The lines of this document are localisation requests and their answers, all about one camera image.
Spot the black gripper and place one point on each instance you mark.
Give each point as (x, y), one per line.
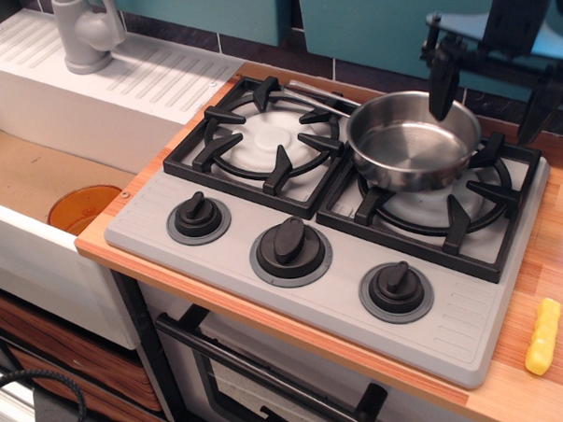
(455, 45)

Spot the stainless steel pan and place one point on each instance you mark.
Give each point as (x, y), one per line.
(397, 144)

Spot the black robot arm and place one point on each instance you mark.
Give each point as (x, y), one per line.
(511, 43)

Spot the black right stove knob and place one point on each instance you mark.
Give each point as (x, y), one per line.
(396, 293)

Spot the black stove knob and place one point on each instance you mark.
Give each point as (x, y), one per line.
(396, 293)
(291, 254)
(198, 220)

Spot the grey toy stove top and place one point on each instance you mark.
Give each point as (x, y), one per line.
(455, 340)

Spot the black middle stove knob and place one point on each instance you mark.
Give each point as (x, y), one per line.
(291, 254)

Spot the yellow toy fry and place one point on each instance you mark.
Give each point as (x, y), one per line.
(541, 350)

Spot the black left stove knob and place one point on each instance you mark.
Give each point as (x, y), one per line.
(198, 220)

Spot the black right burner grate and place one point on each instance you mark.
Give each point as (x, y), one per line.
(479, 225)

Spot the black burner grate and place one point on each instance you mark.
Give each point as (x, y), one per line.
(258, 144)
(479, 225)

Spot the black left burner grate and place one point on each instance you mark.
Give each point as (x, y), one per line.
(258, 144)

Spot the grey toy faucet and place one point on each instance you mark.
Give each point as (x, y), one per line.
(87, 37)

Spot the toy oven door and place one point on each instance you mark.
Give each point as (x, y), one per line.
(242, 388)

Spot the orange plastic plate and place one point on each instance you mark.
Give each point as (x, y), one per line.
(78, 209)

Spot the white toy sink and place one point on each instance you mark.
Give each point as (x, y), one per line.
(61, 131)

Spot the wood grain drawer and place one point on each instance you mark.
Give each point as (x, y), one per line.
(112, 378)

